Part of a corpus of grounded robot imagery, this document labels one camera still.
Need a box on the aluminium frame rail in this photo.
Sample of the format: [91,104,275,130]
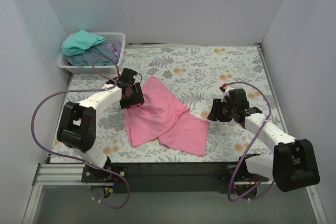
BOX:
[22,163,87,224]

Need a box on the teal t shirt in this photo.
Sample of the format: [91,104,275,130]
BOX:
[61,29,105,56]

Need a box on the white plastic laundry basket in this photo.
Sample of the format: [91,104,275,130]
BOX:
[58,32,126,74]

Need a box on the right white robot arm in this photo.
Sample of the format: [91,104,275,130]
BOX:
[207,87,320,192]

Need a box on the lavender t shirt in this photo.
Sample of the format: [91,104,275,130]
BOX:
[107,41,122,63]

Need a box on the grey-blue t shirt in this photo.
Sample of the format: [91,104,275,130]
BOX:
[65,42,114,66]

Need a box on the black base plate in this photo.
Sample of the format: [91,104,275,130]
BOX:
[81,162,268,193]

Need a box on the pink t shirt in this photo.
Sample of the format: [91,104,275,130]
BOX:
[124,77,209,156]

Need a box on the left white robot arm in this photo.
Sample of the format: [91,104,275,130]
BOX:
[57,68,144,182]

